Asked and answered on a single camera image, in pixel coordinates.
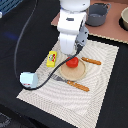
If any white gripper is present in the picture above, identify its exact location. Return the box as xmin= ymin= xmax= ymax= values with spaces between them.
xmin=59 ymin=27 xmax=89 ymax=55

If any red toy tomato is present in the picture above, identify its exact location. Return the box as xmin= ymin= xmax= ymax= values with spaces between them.
xmin=66 ymin=57 xmax=79 ymax=68

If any yellow toy box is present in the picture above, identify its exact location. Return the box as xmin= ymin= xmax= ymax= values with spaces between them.
xmin=46 ymin=51 xmax=57 ymax=67

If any small white milk carton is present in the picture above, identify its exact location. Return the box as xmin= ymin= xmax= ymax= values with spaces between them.
xmin=20 ymin=72 xmax=38 ymax=88

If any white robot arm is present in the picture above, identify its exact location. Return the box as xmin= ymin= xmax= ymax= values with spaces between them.
xmin=57 ymin=0 xmax=90 ymax=55

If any round wooden plate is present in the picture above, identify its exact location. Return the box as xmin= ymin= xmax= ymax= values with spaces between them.
xmin=59 ymin=60 xmax=87 ymax=81

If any brown wooden board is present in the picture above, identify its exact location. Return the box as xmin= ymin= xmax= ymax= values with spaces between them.
xmin=50 ymin=0 xmax=128 ymax=44

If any beige bowl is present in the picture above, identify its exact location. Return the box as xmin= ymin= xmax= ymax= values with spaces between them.
xmin=121 ymin=7 xmax=128 ymax=30

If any white woven placemat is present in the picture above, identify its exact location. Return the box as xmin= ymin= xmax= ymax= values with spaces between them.
xmin=17 ymin=40 xmax=118 ymax=128

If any blue striped cloth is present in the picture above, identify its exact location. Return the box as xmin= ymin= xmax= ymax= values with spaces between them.
xmin=0 ymin=0 xmax=23 ymax=15

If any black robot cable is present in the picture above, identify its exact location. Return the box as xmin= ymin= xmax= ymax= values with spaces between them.
xmin=13 ymin=0 xmax=83 ymax=91

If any knife with wooden handle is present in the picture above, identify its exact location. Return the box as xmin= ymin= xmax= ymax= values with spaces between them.
xmin=81 ymin=57 xmax=101 ymax=65

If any grey pot with handles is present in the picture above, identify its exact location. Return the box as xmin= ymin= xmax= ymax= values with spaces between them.
xmin=86 ymin=3 xmax=111 ymax=27

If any fork with wooden handle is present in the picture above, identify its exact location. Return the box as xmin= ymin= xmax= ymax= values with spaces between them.
xmin=49 ymin=74 xmax=89 ymax=92

